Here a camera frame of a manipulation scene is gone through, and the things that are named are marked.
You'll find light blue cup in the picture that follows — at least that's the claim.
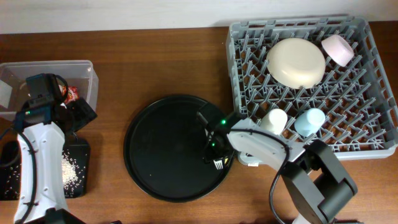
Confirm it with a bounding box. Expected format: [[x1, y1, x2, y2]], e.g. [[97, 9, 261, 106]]
[[294, 108, 326, 137]]

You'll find red snack wrapper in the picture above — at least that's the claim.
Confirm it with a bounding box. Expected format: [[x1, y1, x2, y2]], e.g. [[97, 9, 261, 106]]
[[59, 85, 79, 104]]

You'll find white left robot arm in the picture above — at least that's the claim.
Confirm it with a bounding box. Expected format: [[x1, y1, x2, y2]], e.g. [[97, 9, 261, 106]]
[[10, 98, 97, 223]]

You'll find clear plastic waste bin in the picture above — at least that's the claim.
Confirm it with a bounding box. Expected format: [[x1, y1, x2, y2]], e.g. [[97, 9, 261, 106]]
[[1, 60, 99, 121]]

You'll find black rectangular tray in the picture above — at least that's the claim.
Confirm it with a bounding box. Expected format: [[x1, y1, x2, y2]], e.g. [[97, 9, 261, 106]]
[[1, 139, 90, 201]]

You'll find white rice pile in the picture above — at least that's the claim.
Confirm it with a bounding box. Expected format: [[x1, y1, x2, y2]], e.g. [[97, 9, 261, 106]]
[[1, 152, 87, 201]]

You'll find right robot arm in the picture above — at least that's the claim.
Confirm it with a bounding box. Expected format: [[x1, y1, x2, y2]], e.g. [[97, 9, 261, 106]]
[[197, 110, 358, 223]]

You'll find pink bowl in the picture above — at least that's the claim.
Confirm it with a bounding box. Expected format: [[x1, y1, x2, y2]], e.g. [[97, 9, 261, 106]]
[[321, 34, 354, 67]]

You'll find round black tray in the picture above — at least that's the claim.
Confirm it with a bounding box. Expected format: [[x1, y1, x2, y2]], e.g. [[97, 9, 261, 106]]
[[123, 95, 233, 203]]

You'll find white plastic spoon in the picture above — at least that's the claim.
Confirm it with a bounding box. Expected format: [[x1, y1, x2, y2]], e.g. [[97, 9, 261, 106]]
[[213, 159, 224, 170]]

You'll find white cup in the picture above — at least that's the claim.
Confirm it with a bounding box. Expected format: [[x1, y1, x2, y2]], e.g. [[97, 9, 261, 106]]
[[259, 108, 288, 135]]

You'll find grey plastic dishwasher rack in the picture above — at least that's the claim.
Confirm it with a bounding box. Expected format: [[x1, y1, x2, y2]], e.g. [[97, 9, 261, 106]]
[[226, 16, 397, 160]]

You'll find large cream bowl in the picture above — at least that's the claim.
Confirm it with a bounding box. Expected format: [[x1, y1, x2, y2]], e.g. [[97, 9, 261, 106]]
[[266, 38, 326, 89]]

